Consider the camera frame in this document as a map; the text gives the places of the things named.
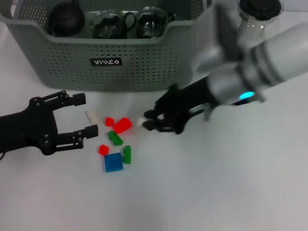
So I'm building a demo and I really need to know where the green toy brick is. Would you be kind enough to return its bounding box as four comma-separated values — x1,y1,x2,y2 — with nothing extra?
107,130,124,146
122,145,133,165

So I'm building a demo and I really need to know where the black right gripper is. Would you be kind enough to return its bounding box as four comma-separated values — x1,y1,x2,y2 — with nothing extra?
142,76,218,135

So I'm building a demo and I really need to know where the grey-green perforated storage bin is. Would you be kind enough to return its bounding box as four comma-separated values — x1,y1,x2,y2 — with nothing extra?
0,0,217,93

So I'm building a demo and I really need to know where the glass teacup with black base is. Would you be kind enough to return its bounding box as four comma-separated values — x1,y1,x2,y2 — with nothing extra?
88,9,137,39
136,6,177,40

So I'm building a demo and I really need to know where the right arm cable with plug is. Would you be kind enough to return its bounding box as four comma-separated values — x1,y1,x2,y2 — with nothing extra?
203,96,268,121

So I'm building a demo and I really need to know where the glass teapot with black lid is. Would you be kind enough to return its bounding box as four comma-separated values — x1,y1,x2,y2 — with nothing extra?
231,0,285,46

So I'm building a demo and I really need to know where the blue square brick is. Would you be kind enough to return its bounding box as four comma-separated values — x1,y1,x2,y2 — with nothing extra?
104,153,124,173

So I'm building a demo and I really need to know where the dark round clay teapot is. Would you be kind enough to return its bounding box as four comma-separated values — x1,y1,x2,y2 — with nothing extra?
47,0,86,38

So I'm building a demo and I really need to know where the orange-red sloped brick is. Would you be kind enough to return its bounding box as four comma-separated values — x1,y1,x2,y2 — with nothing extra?
113,117,133,134

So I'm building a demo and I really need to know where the tiny white brick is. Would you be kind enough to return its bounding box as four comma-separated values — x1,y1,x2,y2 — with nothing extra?
84,109,101,124

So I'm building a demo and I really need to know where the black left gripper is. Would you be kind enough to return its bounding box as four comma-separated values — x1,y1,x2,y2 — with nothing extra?
0,90,99,156

